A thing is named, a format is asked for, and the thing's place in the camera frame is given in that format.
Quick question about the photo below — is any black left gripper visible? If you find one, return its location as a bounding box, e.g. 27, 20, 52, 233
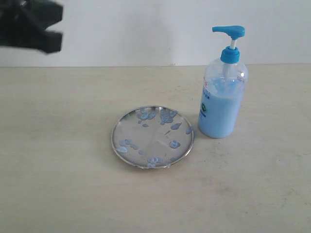
0, 0, 64, 54

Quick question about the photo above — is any blue soap pump bottle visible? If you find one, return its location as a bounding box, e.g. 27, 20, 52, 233
198, 25, 248, 138

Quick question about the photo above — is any round stainless steel plate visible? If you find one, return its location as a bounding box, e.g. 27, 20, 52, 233
111, 105, 194, 169

